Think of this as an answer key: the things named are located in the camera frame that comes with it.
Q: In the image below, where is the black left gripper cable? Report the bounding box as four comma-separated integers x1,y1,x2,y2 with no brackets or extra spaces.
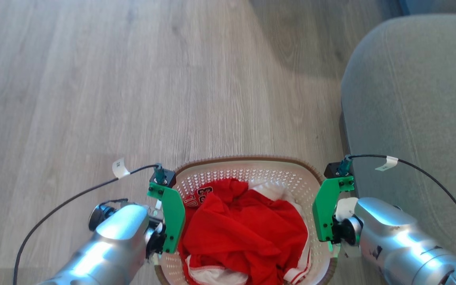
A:
13,158,161,285

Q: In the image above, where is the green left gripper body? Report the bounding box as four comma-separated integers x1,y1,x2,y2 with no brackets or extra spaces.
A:
147,183,186,254

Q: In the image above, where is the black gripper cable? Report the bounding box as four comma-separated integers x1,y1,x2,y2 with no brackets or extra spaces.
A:
13,158,161,285
345,154,456,240

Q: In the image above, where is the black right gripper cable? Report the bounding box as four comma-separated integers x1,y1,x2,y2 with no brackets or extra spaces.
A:
345,154,456,240

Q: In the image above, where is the white perforated laundry basket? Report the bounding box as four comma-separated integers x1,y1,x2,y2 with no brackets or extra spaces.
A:
154,155,338,285

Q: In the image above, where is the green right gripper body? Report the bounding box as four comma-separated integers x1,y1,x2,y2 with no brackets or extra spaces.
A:
312,176,355,243

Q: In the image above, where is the grey fabric sofa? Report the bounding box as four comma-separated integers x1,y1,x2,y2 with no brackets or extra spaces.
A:
338,13,456,265

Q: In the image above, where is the red sports jersey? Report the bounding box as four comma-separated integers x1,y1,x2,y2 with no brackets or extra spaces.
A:
178,178,310,285

